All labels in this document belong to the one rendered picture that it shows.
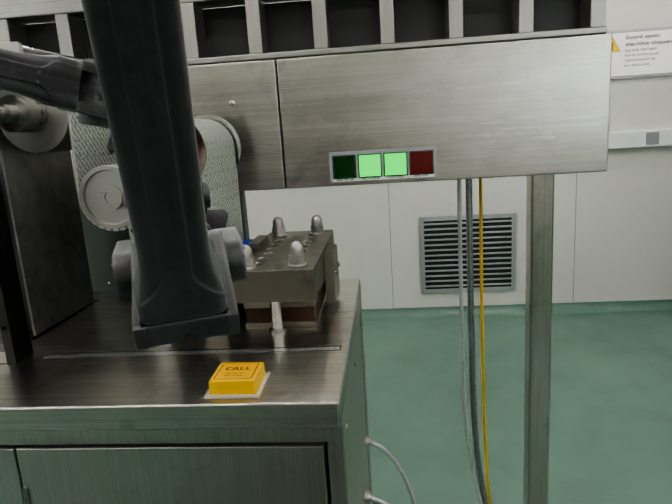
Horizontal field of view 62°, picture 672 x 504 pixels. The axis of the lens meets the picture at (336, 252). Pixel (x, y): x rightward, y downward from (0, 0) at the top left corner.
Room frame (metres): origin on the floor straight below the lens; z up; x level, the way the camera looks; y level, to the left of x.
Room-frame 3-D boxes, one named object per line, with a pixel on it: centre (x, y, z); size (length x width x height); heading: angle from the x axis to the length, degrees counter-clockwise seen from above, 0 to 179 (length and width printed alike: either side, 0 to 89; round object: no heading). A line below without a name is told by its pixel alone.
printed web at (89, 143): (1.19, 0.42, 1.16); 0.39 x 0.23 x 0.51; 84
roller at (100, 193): (1.18, 0.40, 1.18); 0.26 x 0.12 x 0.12; 174
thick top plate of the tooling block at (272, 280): (1.19, 0.10, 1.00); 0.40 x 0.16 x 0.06; 174
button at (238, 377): (0.80, 0.16, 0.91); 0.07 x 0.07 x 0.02; 84
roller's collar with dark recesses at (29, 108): (1.05, 0.55, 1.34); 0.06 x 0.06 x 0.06; 84
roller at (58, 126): (1.20, 0.53, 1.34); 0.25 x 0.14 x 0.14; 174
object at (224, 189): (1.16, 0.22, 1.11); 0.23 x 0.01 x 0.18; 174
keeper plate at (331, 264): (1.20, 0.01, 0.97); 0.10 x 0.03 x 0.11; 174
